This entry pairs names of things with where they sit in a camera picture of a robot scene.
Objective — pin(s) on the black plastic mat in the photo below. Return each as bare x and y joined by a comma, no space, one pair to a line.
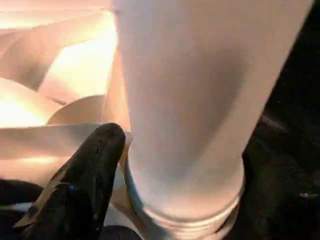
290,175

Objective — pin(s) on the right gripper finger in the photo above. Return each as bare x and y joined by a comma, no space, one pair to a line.
82,185

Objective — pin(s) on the white plastic table leg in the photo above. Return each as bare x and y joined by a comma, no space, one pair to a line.
190,100

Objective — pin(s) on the white plastic table top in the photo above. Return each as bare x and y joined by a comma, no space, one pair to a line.
60,65

